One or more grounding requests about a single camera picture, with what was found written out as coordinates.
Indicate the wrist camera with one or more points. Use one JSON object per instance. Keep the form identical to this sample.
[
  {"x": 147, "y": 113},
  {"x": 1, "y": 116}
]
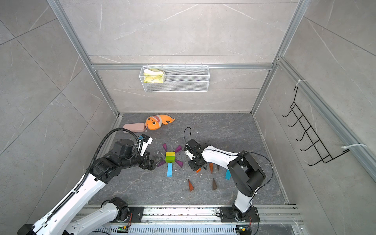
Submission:
[
  {"x": 145, "y": 141},
  {"x": 189, "y": 152}
]

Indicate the reddish brown wedge block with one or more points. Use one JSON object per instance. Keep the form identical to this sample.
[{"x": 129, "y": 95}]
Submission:
[{"x": 191, "y": 187}]

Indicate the light blue eraser block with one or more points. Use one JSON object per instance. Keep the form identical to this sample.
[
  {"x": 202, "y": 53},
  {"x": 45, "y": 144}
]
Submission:
[{"x": 169, "y": 169}]

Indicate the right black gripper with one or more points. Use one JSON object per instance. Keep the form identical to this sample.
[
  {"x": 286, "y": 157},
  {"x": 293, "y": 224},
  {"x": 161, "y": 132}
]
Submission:
[{"x": 194, "y": 167}]

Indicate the black wire hook rack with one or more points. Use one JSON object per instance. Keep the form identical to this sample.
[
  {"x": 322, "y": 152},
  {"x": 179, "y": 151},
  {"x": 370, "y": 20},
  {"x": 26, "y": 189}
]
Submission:
[{"x": 309, "y": 133}]

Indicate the small teal block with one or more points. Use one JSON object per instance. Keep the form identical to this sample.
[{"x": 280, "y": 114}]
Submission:
[{"x": 228, "y": 175}]

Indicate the pink rectangular case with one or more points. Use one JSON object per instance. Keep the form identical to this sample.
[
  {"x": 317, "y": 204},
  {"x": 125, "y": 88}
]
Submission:
[{"x": 135, "y": 127}]

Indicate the dark brown wedge block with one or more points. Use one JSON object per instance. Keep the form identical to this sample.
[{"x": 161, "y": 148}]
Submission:
[{"x": 214, "y": 185}]

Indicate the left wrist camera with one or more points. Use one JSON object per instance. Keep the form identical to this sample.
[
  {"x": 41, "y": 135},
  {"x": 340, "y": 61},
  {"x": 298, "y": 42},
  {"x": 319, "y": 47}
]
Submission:
[{"x": 145, "y": 141}]

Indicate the yellow rectangular block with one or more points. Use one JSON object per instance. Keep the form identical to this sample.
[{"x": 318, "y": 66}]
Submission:
[{"x": 170, "y": 154}]

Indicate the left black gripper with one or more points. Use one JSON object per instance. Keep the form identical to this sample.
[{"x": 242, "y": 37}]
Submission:
[{"x": 145, "y": 165}]

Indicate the yellow white cloth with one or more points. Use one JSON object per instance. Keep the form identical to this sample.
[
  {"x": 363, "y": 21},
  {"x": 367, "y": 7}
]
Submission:
[{"x": 153, "y": 76}]

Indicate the orange brown wedge block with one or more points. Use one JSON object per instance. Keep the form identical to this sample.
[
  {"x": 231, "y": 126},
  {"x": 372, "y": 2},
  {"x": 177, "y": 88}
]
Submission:
[{"x": 211, "y": 168}]

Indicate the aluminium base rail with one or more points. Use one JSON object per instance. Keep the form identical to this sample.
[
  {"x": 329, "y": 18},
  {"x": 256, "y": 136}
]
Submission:
[{"x": 195, "y": 220}]

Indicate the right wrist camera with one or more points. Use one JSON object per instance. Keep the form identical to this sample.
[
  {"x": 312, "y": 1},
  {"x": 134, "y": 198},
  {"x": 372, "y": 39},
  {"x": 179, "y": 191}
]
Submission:
[{"x": 189, "y": 152}]

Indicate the orange fish plush toy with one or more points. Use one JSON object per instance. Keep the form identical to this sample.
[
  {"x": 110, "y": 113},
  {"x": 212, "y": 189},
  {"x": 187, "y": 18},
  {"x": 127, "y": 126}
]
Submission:
[{"x": 156, "y": 122}]

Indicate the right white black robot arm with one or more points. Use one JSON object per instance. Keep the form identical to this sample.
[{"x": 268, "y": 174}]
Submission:
[{"x": 247, "y": 175}]

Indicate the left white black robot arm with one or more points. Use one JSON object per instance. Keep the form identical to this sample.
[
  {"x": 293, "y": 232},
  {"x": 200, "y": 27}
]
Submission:
[{"x": 60, "y": 220}]

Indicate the white wire wall basket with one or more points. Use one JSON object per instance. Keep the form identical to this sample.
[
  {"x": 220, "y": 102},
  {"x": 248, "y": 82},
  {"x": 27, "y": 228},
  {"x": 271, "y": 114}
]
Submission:
[{"x": 179, "y": 78}]

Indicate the green rectangular block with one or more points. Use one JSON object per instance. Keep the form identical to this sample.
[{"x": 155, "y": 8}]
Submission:
[{"x": 170, "y": 159}]

